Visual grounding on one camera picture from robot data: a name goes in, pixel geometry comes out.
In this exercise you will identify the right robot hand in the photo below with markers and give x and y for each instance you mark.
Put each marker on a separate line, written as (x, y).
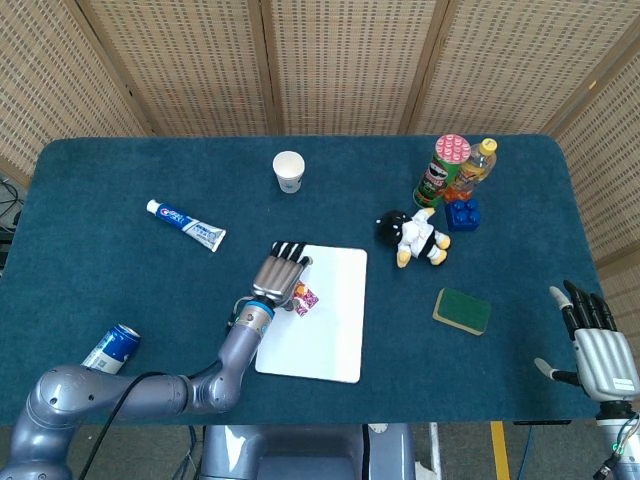
(602, 360)

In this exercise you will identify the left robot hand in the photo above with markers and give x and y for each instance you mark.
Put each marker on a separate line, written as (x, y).
(277, 277)

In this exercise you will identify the small orange disc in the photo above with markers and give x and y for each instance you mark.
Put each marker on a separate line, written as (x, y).
(301, 290)

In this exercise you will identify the pink patterned card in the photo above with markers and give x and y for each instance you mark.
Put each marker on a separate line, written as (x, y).
(310, 303)

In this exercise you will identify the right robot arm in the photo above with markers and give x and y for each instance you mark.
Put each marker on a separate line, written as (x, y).
(625, 435)

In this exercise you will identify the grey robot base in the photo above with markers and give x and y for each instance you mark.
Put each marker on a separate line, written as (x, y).
(300, 452)

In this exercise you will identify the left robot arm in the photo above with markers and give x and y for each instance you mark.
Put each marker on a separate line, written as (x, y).
(150, 395)

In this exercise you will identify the white board with black rim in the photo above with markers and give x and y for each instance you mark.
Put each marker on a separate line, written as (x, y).
(330, 325)

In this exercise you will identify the white blue toothpaste tube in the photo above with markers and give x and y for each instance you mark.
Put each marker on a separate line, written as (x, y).
(192, 227)

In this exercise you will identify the white paper cup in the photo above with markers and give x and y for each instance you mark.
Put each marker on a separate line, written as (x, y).
(289, 175)

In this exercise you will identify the black white plush toy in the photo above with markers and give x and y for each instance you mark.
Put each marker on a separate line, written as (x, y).
(417, 237)

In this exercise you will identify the green yellow sponge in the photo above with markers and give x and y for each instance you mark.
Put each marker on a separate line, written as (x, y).
(462, 310)

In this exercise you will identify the blue soda can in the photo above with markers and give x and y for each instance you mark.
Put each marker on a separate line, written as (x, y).
(112, 350)

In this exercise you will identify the green Pringles can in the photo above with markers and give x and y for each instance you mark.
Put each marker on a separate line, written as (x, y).
(435, 180)

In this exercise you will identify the blue building block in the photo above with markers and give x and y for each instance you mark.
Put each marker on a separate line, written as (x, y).
(463, 216)

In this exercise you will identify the woven folding screen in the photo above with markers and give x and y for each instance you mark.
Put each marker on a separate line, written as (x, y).
(350, 65)

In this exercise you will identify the yellow drink bottle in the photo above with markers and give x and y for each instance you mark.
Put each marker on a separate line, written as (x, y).
(477, 170)

